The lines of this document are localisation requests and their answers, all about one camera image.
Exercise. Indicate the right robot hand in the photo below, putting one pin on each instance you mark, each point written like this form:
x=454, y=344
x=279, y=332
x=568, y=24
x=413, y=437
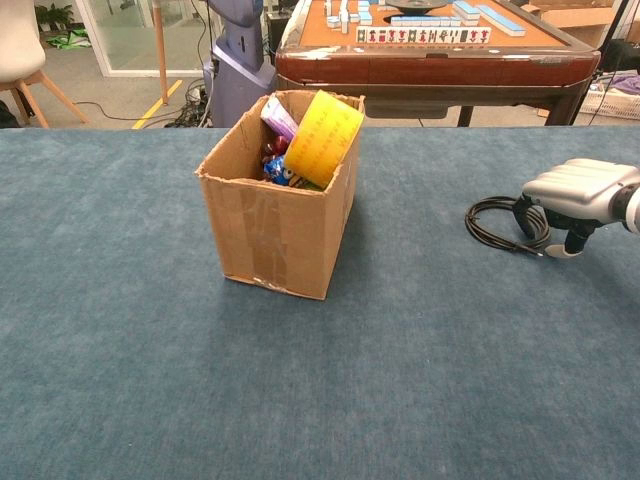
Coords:
x=580, y=190

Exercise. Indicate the yellow tape roll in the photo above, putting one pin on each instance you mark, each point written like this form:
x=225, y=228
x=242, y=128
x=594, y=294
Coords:
x=320, y=145

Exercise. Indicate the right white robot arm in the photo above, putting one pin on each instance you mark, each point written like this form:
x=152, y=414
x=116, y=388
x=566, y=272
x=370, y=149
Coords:
x=632, y=210

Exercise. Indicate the brown cardboard box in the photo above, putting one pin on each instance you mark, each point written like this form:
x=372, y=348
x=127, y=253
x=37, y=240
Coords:
x=270, y=240

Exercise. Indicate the white plastic basket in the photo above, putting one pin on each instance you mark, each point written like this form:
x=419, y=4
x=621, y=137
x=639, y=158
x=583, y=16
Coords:
x=610, y=102

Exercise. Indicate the black tripod stand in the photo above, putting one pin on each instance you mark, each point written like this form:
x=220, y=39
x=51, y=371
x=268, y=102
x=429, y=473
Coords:
x=607, y=50

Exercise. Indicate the long blue-backed mahjong tile row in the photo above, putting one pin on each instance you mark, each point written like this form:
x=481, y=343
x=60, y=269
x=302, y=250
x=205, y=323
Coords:
x=492, y=17

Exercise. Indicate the brown mahjong table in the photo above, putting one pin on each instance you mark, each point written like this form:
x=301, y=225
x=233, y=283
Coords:
x=425, y=67

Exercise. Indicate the face-up mahjong tile row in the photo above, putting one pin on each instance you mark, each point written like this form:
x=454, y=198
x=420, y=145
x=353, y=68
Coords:
x=422, y=35

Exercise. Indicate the short blue-backed mahjong tile row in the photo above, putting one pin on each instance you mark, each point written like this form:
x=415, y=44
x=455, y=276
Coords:
x=425, y=21

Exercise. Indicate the stacked blue-backed mahjong tiles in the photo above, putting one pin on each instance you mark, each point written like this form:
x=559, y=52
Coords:
x=345, y=15

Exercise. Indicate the blue snack bag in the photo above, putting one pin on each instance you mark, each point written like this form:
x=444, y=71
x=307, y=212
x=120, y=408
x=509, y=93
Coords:
x=280, y=172

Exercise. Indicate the dark red grape bunch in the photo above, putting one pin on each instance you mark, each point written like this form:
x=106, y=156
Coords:
x=277, y=147

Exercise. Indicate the purple snack packet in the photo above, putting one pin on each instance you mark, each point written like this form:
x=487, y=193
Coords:
x=277, y=117

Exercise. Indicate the wooden pole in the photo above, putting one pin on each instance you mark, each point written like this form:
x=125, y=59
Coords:
x=161, y=50

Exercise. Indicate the blue felt table mat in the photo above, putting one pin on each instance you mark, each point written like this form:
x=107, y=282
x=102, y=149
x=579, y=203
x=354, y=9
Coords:
x=150, y=350

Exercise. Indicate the white-framed glass partition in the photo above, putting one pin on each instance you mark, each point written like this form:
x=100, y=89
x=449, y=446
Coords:
x=130, y=50

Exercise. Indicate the green potted plant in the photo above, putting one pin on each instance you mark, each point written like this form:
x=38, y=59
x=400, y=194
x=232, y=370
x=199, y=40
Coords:
x=55, y=15

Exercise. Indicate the wooden-legged chair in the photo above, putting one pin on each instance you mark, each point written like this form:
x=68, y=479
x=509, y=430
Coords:
x=17, y=55

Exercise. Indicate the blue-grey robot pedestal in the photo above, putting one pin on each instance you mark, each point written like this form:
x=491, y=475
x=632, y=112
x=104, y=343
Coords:
x=237, y=75

